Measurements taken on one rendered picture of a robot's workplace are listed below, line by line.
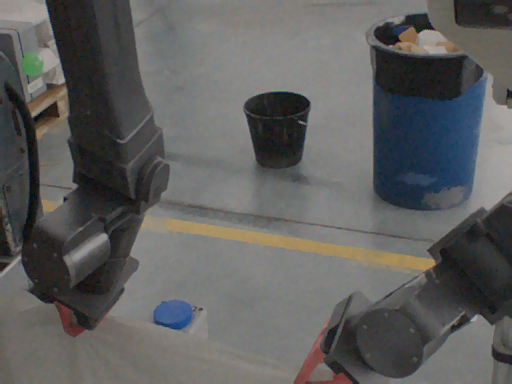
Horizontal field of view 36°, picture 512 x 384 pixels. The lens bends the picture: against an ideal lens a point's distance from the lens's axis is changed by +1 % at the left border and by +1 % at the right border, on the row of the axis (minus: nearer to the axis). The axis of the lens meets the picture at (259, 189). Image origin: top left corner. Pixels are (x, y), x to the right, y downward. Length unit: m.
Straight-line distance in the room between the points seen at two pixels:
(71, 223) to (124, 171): 0.07
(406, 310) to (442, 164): 2.44
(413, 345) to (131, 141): 0.29
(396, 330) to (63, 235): 0.30
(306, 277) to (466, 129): 0.82
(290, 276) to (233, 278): 0.20
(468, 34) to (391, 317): 0.50
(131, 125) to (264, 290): 2.04
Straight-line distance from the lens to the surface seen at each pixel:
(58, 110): 4.11
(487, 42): 1.05
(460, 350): 2.50
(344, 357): 0.72
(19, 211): 1.03
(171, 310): 1.25
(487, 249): 0.66
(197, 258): 2.89
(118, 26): 0.64
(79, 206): 0.75
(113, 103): 0.67
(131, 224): 0.78
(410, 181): 3.08
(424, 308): 0.62
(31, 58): 1.01
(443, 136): 2.99
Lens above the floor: 1.61
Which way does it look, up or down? 29 degrees down
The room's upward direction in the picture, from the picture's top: 3 degrees counter-clockwise
